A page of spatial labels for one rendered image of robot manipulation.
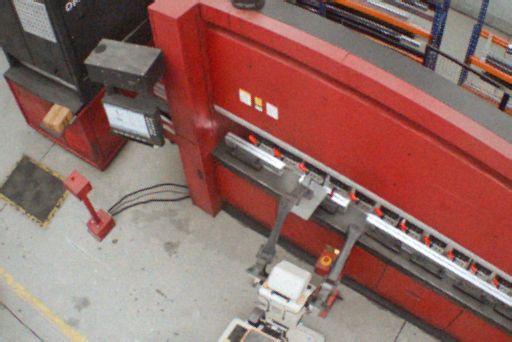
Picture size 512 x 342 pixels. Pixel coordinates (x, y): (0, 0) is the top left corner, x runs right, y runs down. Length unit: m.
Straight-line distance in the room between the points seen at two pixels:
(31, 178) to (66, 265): 1.15
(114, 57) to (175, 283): 2.09
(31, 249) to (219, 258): 1.90
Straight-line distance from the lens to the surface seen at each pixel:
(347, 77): 2.77
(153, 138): 3.72
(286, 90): 3.19
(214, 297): 4.51
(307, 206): 3.71
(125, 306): 4.63
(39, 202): 5.41
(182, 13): 3.09
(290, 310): 3.17
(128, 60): 3.40
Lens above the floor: 4.20
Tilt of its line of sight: 56 degrees down
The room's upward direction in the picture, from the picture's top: 4 degrees counter-clockwise
